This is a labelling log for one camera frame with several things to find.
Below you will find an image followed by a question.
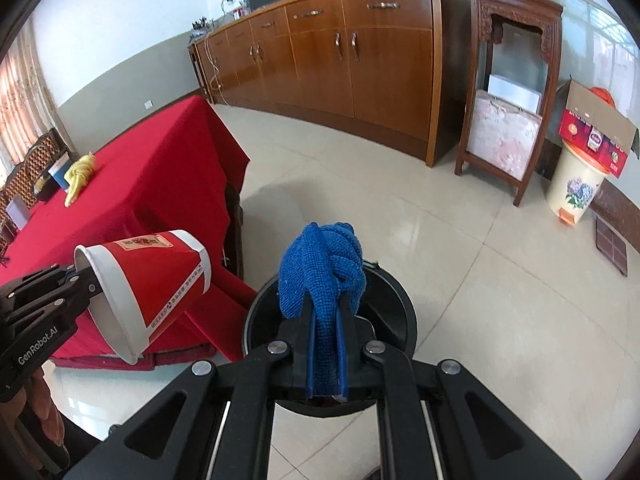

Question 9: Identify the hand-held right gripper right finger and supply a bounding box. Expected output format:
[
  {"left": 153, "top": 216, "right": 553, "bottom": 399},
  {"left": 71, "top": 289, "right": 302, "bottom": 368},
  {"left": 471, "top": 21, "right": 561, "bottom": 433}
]
[{"left": 339, "top": 300, "right": 596, "bottom": 480}]

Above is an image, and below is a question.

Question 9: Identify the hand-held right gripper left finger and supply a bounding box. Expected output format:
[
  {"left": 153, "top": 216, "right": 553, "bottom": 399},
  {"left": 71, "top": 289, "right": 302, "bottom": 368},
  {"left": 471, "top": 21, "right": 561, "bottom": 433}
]
[{"left": 62, "top": 300, "right": 322, "bottom": 480}]

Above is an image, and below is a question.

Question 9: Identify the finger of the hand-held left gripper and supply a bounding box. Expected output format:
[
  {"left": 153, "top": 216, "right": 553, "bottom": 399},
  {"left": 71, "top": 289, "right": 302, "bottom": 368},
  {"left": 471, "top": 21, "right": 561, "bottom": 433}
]
[
  {"left": 7, "top": 284, "right": 99, "bottom": 328},
  {"left": 0, "top": 266, "right": 82, "bottom": 306}
]

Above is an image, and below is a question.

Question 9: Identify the black trash bin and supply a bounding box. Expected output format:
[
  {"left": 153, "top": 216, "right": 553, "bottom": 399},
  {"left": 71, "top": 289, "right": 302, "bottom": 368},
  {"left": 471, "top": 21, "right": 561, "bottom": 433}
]
[{"left": 242, "top": 259, "right": 419, "bottom": 418}]

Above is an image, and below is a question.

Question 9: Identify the blue knitted cloth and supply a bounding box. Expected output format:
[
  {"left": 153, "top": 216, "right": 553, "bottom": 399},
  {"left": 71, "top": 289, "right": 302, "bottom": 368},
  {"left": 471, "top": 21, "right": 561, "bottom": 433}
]
[{"left": 277, "top": 221, "right": 369, "bottom": 402}]

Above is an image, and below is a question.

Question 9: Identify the red paper cup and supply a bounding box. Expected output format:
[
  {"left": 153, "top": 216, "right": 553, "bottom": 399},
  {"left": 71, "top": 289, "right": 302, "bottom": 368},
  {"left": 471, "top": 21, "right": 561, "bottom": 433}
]
[{"left": 73, "top": 229, "right": 214, "bottom": 366}]

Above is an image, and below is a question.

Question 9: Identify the person's left forearm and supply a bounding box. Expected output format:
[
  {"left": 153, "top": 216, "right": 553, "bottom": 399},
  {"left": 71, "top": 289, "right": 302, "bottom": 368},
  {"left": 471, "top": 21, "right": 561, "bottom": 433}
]
[{"left": 22, "top": 360, "right": 69, "bottom": 467}]

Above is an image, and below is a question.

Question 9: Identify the lavender box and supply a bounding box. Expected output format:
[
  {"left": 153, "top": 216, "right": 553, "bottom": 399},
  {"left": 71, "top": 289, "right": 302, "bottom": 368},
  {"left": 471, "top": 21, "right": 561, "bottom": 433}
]
[{"left": 5, "top": 196, "right": 30, "bottom": 226}]

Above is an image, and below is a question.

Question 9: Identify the dark open box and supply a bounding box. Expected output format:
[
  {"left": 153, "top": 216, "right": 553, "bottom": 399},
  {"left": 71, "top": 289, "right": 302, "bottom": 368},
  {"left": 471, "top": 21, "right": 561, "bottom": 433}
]
[{"left": 34, "top": 152, "right": 76, "bottom": 204}]

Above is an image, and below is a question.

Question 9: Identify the woven wooden chair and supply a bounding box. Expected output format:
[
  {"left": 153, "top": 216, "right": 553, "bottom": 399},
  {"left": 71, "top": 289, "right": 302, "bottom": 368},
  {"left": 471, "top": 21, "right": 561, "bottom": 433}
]
[
  {"left": 22, "top": 127, "right": 69, "bottom": 197},
  {"left": 0, "top": 169, "right": 37, "bottom": 257}
]

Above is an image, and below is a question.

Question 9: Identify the yellow cloth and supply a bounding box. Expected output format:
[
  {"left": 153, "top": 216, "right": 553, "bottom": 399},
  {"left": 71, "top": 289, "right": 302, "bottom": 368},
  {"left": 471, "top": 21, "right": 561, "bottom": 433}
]
[{"left": 63, "top": 154, "right": 97, "bottom": 208}]

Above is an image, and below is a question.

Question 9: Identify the table with red tablecloth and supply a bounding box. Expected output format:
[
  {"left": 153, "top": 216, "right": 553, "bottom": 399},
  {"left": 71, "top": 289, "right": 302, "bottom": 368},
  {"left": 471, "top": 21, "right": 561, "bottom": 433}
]
[{"left": 0, "top": 95, "right": 259, "bottom": 372}]

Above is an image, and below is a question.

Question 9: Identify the patterned curtain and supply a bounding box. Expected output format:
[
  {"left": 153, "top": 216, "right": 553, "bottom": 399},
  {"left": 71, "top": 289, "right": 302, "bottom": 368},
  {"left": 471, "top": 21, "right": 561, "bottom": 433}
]
[{"left": 0, "top": 25, "right": 64, "bottom": 182}]

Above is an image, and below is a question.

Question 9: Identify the pink marbled board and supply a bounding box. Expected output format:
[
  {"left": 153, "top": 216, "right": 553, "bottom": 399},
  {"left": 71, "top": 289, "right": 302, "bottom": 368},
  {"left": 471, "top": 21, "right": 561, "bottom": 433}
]
[{"left": 465, "top": 91, "right": 544, "bottom": 181}]

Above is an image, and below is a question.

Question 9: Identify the wooden sideboard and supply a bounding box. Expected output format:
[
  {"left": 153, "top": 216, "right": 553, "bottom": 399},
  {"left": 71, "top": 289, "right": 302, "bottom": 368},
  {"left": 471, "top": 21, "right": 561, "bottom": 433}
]
[{"left": 187, "top": 0, "right": 472, "bottom": 167}]

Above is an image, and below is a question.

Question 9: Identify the white flowered bin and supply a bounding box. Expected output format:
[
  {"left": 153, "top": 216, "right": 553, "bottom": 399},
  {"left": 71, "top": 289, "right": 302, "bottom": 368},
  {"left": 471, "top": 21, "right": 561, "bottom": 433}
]
[{"left": 545, "top": 139, "right": 612, "bottom": 226}]

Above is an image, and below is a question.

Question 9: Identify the brown floor mat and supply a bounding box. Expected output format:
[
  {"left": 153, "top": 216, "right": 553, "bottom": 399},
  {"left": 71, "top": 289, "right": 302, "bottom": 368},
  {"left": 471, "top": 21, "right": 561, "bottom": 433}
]
[{"left": 595, "top": 214, "right": 630, "bottom": 277}]

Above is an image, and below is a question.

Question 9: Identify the white panel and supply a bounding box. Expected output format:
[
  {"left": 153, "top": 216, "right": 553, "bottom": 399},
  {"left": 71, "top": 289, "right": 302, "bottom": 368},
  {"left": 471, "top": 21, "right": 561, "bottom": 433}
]
[{"left": 487, "top": 74, "right": 544, "bottom": 111}]

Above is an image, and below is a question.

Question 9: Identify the red printed cardboard box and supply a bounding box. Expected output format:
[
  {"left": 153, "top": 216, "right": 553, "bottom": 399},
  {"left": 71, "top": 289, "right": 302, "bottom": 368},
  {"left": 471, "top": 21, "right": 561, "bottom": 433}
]
[{"left": 557, "top": 79, "right": 640, "bottom": 179}]

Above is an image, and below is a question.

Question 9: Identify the orange object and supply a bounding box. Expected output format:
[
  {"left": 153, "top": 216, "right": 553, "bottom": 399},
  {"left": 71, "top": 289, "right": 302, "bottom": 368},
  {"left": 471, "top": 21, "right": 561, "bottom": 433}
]
[{"left": 590, "top": 86, "right": 617, "bottom": 109}]

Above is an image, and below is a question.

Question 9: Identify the carved wooden stand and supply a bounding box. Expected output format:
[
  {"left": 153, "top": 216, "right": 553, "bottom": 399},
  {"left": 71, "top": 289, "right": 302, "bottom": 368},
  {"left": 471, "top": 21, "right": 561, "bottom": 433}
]
[{"left": 454, "top": 0, "right": 565, "bottom": 207}]

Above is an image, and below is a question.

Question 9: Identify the white hanging cable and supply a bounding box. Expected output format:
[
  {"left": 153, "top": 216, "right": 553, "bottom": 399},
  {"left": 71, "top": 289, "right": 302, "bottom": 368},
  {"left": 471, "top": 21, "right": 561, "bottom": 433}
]
[{"left": 204, "top": 40, "right": 224, "bottom": 103}]

